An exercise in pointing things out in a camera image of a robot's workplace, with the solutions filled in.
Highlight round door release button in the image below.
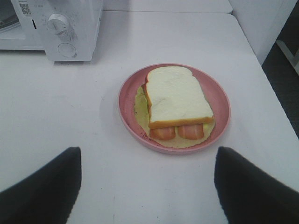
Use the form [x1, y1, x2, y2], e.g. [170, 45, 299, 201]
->
[58, 43, 77, 57]

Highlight white microwave oven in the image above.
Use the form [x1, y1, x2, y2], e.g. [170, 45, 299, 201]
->
[0, 0, 104, 62]

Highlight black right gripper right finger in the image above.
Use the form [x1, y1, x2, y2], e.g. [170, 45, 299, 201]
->
[214, 147, 299, 224]

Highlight sausage piece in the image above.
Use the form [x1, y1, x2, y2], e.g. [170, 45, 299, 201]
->
[178, 124, 204, 140]
[149, 127, 176, 140]

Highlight white warning label sticker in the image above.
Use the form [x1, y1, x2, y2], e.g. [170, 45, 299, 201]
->
[18, 0, 32, 17]

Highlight pink round plate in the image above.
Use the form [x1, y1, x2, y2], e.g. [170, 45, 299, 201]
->
[118, 63, 231, 155]

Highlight white timer knob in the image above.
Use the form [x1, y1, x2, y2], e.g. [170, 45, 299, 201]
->
[47, 14, 71, 36]

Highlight yellow egg sheet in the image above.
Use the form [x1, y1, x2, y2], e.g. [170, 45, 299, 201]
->
[134, 86, 215, 149]

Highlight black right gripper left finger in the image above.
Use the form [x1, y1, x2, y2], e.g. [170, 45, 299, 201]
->
[0, 147, 82, 224]

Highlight white table leg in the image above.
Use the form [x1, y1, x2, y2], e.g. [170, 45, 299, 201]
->
[276, 40, 299, 74]

